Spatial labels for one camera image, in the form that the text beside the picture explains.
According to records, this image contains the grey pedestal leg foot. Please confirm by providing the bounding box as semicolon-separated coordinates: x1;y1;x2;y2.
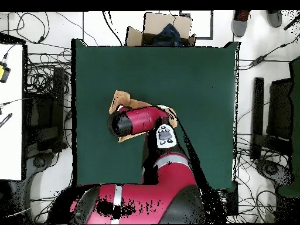
23;151;57;183
254;158;295;187

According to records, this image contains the yellow and black device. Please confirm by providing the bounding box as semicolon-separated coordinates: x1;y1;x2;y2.
0;61;12;84

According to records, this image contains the tan terry towel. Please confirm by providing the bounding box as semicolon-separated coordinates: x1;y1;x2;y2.
108;90;179;144

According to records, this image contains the dark blue garment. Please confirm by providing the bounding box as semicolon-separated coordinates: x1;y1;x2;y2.
152;22;185;47

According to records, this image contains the grey shoe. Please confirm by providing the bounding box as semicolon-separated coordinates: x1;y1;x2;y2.
230;9;252;38

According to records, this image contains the black equipment stand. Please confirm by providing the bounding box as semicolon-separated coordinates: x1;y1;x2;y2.
23;66;69;154

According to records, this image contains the dark green table cloth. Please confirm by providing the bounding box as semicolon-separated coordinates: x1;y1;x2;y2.
70;38;241;192

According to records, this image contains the black power adapter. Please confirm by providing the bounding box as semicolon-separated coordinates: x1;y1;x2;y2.
249;54;265;67

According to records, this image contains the white desk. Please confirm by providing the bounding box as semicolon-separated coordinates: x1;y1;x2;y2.
0;32;28;181

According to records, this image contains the black upright bar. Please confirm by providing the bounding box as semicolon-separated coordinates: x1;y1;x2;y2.
250;77;265;161

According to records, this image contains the brown cardboard box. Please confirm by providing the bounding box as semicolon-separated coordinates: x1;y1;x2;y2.
125;12;196;47

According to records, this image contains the black ruler strip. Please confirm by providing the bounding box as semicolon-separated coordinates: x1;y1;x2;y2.
0;112;13;128

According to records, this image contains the black cable tangle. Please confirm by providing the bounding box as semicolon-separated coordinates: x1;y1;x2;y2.
30;195;57;223
234;132;290;223
25;40;73;99

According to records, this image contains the black rectangular box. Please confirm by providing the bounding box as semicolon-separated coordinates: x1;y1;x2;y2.
224;181;240;216

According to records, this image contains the grey rounded object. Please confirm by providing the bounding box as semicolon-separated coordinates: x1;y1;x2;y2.
265;9;283;28

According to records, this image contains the dark green fabric cover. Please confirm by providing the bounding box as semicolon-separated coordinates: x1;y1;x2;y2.
278;55;300;197

